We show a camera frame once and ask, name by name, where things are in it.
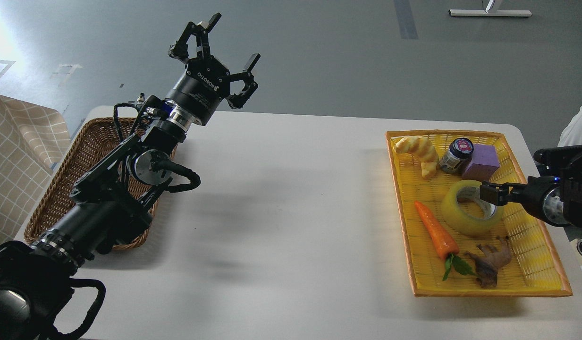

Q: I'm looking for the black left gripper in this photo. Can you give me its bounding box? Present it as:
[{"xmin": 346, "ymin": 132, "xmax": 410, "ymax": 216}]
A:
[{"xmin": 166, "ymin": 13, "xmax": 261, "ymax": 127}]

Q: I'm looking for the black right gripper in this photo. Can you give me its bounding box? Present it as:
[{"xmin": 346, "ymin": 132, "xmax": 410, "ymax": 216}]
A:
[{"xmin": 479, "ymin": 176, "xmax": 563, "ymax": 222}]

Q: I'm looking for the yellow tape roll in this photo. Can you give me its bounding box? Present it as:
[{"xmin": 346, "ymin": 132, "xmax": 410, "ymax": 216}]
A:
[{"xmin": 440, "ymin": 180, "xmax": 504, "ymax": 237}]

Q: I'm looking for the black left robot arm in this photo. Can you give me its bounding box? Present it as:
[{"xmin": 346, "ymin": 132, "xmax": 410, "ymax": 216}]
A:
[{"xmin": 0, "ymin": 13, "xmax": 260, "ymax": 340}]

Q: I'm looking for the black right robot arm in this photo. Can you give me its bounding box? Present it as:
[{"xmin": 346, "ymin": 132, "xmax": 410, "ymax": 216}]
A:
[{"xmin": 479, "ymin": 145, "xmax": 582, "ymax": 256}]

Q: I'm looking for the purple foam block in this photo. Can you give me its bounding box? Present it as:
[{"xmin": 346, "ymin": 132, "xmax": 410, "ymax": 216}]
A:
[{"xmin": 461, "ymin": 144, "xmax": 500, "ymax": 181}]

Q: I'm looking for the small dark glass jar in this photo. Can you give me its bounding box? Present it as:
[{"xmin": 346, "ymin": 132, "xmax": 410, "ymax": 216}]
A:
[{"xmin": 439, "ymin": 137, "xmax": 474, "ymax": 174}]

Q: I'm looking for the yellow plastic basket tray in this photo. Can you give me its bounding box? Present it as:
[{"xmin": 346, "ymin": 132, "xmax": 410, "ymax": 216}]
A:
[{"xmin": 386, "ymin": 130, "xmax": 572, "ymax": 297}]

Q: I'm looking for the orange toy carrot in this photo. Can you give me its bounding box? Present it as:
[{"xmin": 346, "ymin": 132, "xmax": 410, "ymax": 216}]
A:
[{"xmin": 413, "ymin": 201, "xmax": 475, "ymax": 281}]

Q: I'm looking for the toy bread croissant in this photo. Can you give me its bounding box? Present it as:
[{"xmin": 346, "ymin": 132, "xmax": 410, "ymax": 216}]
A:
[{"xmin": 393, "ymin": 136, "xmax": 439, "ymax": 180}]

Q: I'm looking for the person in white clothing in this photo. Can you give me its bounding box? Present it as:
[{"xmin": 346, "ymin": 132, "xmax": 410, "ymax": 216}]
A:
[{"xmin": 557, "ymin": 106, "xmax": 582, "ymax": 147}]

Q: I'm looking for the brown wicker basket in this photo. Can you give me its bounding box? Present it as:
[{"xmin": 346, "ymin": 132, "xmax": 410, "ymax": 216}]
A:
[{"xmin": 24, "ymin": 117, "xmax": 178, "ymax": 251}]

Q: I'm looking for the white metal stand base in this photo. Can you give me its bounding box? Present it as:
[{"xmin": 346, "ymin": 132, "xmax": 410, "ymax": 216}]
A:
[{"xmin": 448, "ymin": 0, "xmax": 532, "ymax": 18}]

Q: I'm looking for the beige checkered cloth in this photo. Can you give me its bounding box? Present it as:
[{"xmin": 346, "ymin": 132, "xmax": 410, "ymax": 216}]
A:
[{"xmin": 0, "ymin": 94, "xmax": 71, "ymax": 245}]

